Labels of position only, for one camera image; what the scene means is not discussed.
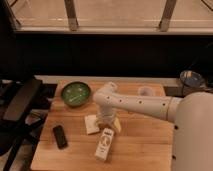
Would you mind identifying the black rectangular device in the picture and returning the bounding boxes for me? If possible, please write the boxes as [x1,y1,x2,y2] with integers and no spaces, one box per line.
[53,125,67,149]

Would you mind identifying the green bowl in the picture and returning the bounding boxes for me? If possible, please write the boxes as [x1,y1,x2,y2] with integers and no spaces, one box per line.
[61,81,91,107]

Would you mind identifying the white bottle with label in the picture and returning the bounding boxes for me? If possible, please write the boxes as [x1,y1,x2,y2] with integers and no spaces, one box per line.
[95,128,114,161]

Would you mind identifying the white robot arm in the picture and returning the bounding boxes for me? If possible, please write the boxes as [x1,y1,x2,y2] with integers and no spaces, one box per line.
[93,82,213,171]

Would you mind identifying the black office chair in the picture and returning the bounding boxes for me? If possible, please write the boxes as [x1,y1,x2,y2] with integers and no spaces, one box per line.
[0,75,58,171]

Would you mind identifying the wooden cutting board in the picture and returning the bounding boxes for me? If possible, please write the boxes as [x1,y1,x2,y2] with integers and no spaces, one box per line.
[31,80,173,171]

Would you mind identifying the white sponge block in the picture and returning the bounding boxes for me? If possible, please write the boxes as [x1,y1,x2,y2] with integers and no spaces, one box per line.
[84,115,100,135]

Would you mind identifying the metal pot with blue inside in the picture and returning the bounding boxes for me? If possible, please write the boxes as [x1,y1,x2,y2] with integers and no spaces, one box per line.
[180,70,205,88]

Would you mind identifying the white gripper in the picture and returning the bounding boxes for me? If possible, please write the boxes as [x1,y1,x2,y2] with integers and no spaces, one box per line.
[97,106,122,133]

